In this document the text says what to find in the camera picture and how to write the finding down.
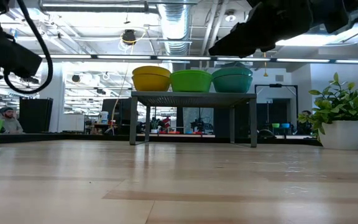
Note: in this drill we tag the green plant in white pot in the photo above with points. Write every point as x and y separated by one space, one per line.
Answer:
342 133

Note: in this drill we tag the black hanging ceiling device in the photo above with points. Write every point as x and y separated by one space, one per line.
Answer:
129 36

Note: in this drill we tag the person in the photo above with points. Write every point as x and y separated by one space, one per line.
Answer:
305 116
9 121

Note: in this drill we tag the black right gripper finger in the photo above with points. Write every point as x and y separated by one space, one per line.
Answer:
241 42

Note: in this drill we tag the silver ventilation duct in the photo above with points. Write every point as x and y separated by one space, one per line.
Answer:
176 28

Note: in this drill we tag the white container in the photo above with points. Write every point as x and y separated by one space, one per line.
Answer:
104 117

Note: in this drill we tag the black rail with light strips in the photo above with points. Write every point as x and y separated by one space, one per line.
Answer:
182 58

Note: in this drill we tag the teal bowl with patterned interior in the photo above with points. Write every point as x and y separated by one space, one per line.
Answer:
232 71
232 84

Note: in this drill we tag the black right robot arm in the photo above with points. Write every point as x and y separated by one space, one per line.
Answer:
340 12

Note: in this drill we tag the black cabinet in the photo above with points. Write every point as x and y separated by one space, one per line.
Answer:
36 115

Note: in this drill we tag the grey perforated metal rack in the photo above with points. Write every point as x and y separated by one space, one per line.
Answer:
194 99

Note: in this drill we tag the yellow bowl with floral interior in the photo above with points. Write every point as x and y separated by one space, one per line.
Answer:
151 83
151 71

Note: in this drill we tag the black metal gantry frame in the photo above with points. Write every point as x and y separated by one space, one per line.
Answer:
275 85

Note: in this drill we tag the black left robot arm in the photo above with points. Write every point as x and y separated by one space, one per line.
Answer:
8 59

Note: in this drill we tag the bright ceiling light panel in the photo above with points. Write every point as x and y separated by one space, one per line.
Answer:
315 40

